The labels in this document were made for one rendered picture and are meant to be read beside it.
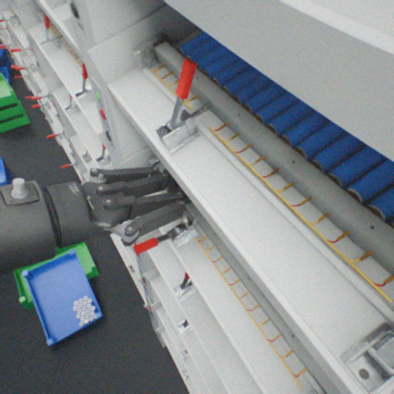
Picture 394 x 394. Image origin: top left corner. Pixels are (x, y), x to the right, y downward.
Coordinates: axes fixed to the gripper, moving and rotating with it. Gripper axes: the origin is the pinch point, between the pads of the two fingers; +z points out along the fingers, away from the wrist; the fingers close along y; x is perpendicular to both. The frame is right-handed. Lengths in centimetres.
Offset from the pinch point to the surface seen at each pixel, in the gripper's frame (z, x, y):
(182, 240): -2.6, 7.2, -4.0
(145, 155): -1.5, 2.9, 12.6
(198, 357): 7.4, 45.5, -10.0
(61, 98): 3, 26, 77
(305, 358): -0.3, 3.8, -26.0
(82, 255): 8, 102, 69
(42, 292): -12, 101, 56
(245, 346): -3.2, 8.3, -21.0
